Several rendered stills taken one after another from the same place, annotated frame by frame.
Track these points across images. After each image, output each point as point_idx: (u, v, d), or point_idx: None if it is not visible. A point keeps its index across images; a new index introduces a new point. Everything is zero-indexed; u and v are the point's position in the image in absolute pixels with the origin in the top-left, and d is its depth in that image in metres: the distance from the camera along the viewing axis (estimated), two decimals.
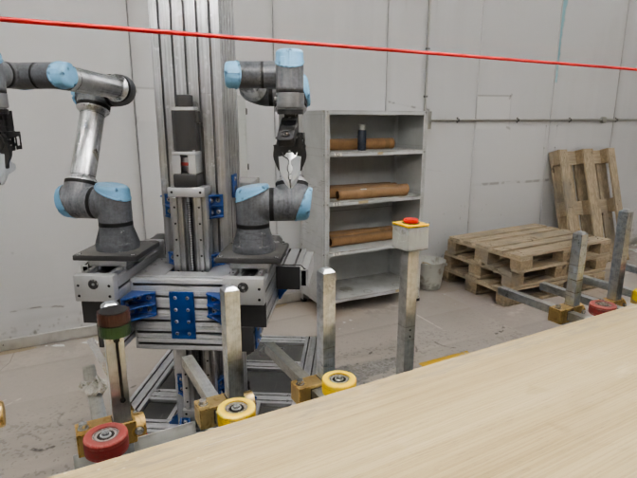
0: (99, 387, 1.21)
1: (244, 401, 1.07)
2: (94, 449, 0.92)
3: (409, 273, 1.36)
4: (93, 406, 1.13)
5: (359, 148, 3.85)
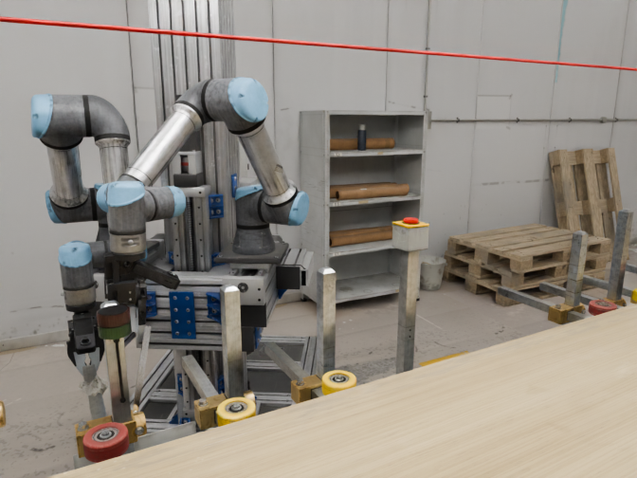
0: (99, 387, 1.21)
1: (244, 401, 1.07)
2: (94, 449, 0.92)
3: (409, 273, 1.36)
4: (93, 406, 1.13)
5: (359, 148, 3.85)
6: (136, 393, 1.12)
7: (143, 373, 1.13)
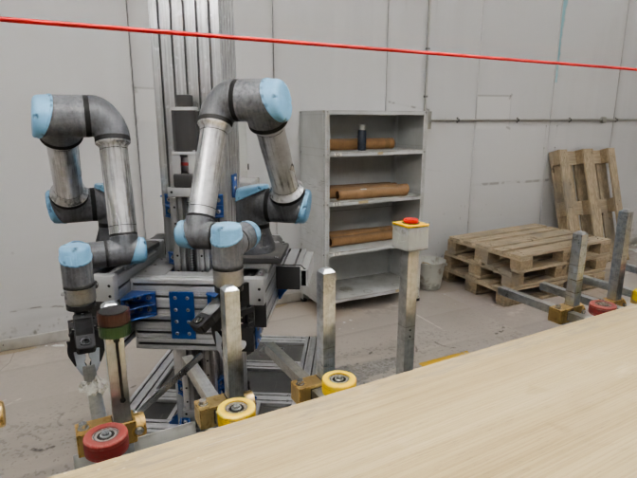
0: (99, 387, 1.21)
1: (244, 401, 1.07)
2: (94, 449, 0.92)
3: (409, 273, 1.36)
4: (93, 406, 1.13)
5: (359, 148, 3.85)
6: (153, 398, 1.15)
7: (170, 387, 1.17)
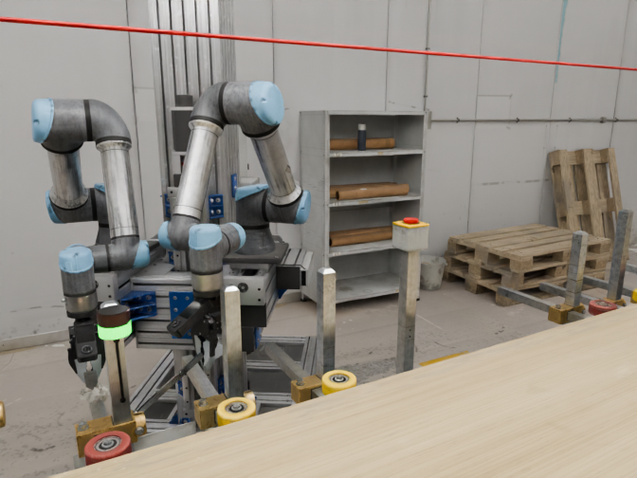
0: (100, 394, 1.18)
1: (244, 401, 1.07)
2: (96, 459, 0.89)
3: (409, 273, 1.36)
4: (95, 413, 1.10)
5: (359, 148, 3.85)
6: (153, 398, 1.15)
7: (170, 387, 1.17)
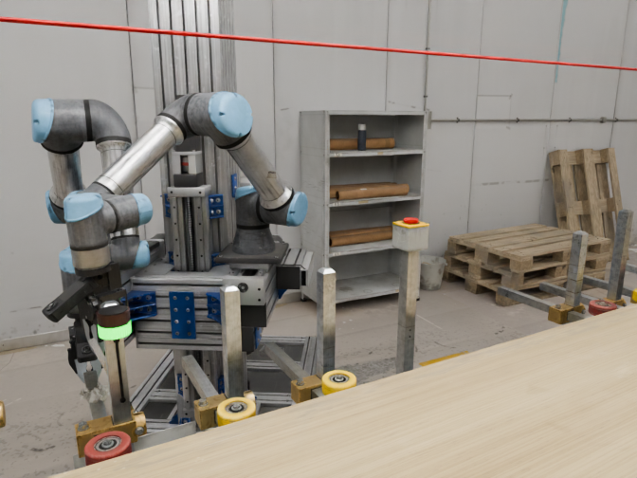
0: (100, 394, 1.18)
1: (244, 401, 1.07)
2: (96, 459, 0.89)
3: (409, 273, 1.36)
4: (95, 413, 1.10)
5: (359, 148, 3.85)
6: None
7: None
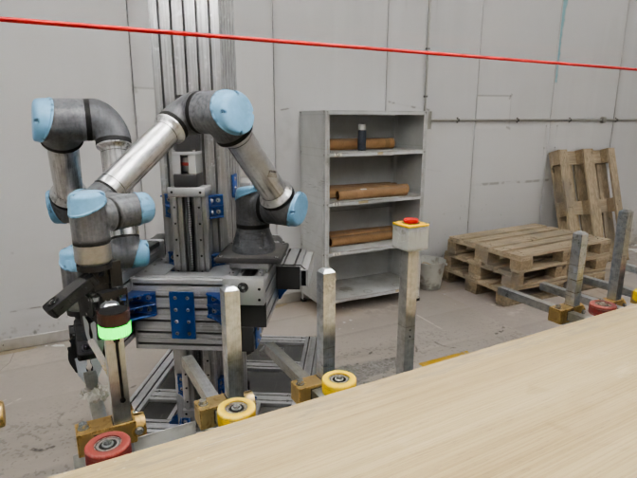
0: (100, 394, 1.18)
1: (244, 401, 1.07)
2: (96, 459, 0.89)
3: (409, 273, 1.36)
4: (95, 413, 1.10)
5: (359, 148, 3.85)
6: None
7: None
